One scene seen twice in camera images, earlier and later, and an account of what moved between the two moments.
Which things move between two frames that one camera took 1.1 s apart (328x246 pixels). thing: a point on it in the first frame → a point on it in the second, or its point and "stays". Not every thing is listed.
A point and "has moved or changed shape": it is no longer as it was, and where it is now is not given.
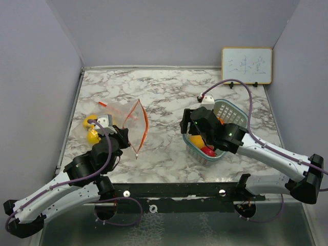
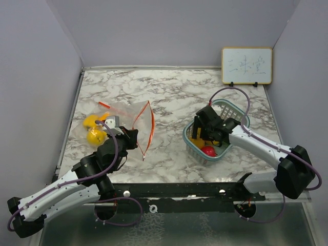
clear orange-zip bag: (136, 122) has moved or changed shape
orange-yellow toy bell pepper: (198, 140) stays
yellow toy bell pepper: (86, 124) stays
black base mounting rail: (180, 198) stays
